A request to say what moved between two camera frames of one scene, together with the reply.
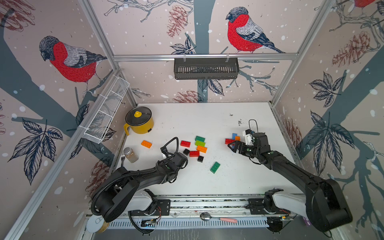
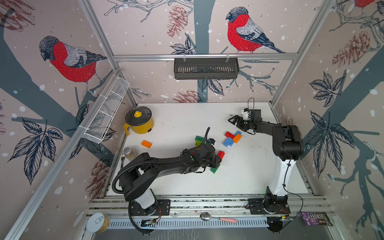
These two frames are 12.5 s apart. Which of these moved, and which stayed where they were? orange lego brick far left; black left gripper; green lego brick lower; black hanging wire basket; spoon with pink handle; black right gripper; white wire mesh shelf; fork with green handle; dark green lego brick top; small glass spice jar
Moved: black right gripper; black left gripper
Stayed: dark green lego brick top; black hanging wire basket; fork with green handle; orange lego brick far left; green lego brick lower; white wire mesh shelf; spoon with pink handle; small glass spice jar
